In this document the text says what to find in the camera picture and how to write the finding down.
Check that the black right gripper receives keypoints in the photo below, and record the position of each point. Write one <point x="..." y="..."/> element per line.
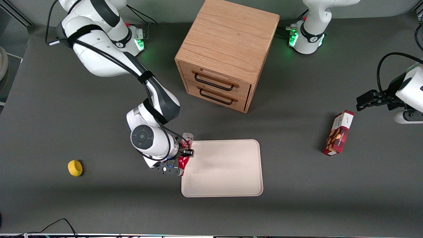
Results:
<point x="183" y="151"/>

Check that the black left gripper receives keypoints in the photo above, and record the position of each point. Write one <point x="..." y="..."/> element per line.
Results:
<point x="387" y="98"/>

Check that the beige rectangular tray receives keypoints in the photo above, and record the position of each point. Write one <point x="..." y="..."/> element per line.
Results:
<point x="224" y="168"/>

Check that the red snack box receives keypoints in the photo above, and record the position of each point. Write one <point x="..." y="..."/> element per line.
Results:
<point x="338" y="134"/>

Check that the small yellow lemon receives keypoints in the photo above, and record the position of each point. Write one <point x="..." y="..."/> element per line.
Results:
<point x="75" y="168"/>

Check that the wooden two-drawer cabinet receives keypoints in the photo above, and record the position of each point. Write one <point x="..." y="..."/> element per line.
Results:
<point x="228" y="43"/>

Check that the white round background object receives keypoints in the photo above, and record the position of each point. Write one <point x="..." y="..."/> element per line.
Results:
<point x="2" y="64"/>

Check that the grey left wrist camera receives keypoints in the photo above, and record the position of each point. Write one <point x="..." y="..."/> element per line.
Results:
<point x="408" y="116"/>

